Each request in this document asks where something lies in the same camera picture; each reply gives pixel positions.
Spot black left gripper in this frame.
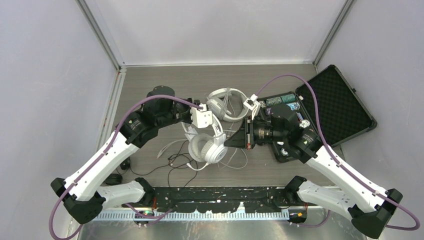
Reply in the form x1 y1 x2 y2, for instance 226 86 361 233
156 96 200 128

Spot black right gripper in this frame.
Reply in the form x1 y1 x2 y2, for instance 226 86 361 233
225 114 287 149

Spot grey headphone cable with USB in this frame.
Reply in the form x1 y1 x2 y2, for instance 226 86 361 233
220 87 234 115

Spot small white headphones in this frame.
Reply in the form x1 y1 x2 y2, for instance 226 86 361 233
181 114 228 171

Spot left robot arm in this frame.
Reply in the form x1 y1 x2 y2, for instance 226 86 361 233
50 85 207 225

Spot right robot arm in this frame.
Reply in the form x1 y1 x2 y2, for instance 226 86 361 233
224 105 403 239

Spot black on-ear headphones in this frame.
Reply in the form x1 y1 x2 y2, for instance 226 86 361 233
103 157 131 186

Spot white five poker chip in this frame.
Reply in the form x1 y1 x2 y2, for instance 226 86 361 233
280 148 289 156

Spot black poker chip case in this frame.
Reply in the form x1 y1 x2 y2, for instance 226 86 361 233
258 64 378 148

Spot blue poker chip row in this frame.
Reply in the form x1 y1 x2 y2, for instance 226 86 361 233
265 93 301 111

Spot white ten poker chip stack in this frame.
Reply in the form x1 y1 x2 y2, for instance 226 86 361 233
299 119 311 129

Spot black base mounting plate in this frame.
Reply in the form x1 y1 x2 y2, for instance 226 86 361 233
122 186 319 215

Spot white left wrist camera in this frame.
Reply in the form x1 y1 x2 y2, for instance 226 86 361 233
190 103 214 129

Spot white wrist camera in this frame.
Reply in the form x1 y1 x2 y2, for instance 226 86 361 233
243 94 261 120
190 103 214 129

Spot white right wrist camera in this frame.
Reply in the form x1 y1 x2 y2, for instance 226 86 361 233
243 94 261 120

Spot thin black headphone cable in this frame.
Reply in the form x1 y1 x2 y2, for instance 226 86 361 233
127 140 200 193

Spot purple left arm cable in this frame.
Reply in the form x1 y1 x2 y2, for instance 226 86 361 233
48 94 205 240

